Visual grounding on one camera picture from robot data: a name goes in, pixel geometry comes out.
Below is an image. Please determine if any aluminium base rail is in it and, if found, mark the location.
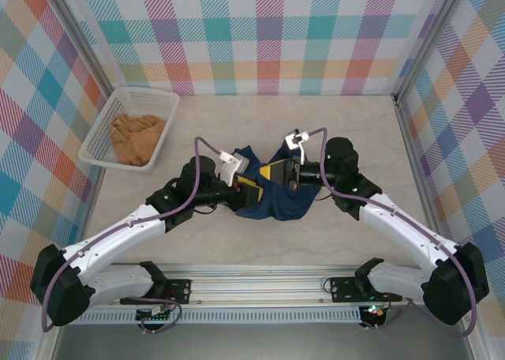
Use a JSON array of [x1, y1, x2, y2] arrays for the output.
[[43, 263, 481, 309]]

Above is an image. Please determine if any white slotted cable duct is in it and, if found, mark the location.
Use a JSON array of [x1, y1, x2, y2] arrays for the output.
[[62, 306, 362, 324]]

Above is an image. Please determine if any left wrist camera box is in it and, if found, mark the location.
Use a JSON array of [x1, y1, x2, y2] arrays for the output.
[[218, 149, 253, 188]]

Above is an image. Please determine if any navy blue t-shirt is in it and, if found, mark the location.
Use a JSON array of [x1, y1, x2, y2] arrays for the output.
[[230, 144, 320, 222]]

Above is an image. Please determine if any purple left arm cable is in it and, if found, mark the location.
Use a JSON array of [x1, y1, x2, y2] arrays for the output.
[[41, 136, 232, 334]]

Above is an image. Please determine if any green circuit board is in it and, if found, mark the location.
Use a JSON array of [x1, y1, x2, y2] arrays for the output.
[[135, 304, 177, 324]]

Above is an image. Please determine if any aluminium frame post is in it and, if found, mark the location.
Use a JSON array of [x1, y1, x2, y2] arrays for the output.
[[392, 0, 473, 100], [46, 0, 119, 100]]

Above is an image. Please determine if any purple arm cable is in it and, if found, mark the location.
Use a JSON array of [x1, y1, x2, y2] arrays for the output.
[[41, 136, 232, 334], [305, 127, 478, 337]]

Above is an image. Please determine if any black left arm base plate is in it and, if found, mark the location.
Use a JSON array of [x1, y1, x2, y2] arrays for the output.
[[119, 279, 193, 306]]

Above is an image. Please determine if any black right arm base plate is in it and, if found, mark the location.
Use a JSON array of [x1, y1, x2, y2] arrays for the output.
[[328, 276, 403, 303]]

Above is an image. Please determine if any white perforated plastic basket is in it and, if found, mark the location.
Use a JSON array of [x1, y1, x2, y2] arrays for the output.
[[77, 86, 181, 175]]

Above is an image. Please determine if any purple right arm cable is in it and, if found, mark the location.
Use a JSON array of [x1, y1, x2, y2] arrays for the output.
[[305, 127, 478, 337]]

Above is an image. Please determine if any grey metal shelf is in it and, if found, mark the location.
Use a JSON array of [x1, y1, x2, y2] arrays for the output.
[[50, 322, 474, 360]]

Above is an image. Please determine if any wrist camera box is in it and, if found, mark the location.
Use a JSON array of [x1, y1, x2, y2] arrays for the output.
[[284, 129, 312, 166], [218, 149, 253, 188]]

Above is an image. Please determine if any tan crumpled cloth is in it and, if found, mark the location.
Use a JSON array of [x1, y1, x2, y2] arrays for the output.
[[109, 114, 166, 167]]

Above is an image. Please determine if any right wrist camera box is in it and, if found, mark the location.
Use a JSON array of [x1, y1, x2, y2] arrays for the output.
[[284, 129, 312, 166]]

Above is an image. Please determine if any black controller box with LED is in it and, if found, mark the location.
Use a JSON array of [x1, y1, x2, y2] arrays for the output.
[[361, 303, 390, 328]]

